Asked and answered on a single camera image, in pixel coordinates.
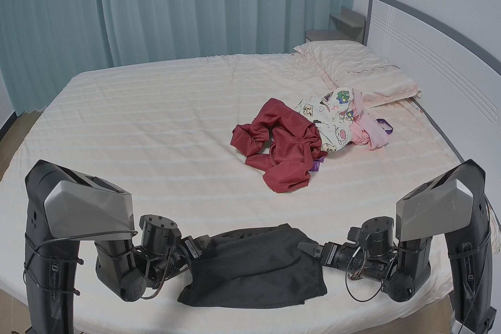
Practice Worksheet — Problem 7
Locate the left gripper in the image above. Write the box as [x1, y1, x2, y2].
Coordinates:
[172, 232, 214, 270]

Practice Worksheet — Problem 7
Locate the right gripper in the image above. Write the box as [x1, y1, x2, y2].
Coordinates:
[319, 242, 354, 270]

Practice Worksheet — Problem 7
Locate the black T-shirt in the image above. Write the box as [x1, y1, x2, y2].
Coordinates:
[177, 223, 329, 307]

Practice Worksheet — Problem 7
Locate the bed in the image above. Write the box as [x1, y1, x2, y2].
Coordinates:
[0, 0, 501, 325]

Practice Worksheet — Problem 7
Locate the dark red garment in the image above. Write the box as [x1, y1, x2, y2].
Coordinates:
[230, 98, 327, 194]

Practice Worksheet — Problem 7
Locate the pink garment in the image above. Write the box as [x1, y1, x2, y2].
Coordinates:
[350, 90, 392, 151]

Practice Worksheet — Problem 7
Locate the white printed pyjama top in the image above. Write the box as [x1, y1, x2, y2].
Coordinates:
[294, 87, 362, 153]

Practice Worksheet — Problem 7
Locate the purple garment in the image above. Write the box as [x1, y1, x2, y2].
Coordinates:
[312, 118, 394, 173]

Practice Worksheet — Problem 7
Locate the cream pillow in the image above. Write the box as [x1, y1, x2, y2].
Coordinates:
[293, 40, 422, 108]

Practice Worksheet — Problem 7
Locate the grey bedside table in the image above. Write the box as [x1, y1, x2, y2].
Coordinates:
[305, 5, 366, 43]

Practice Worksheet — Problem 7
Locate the black cable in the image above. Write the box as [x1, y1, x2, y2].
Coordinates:
[344, 246, 386, 302]
[23, 230, 138, 278]

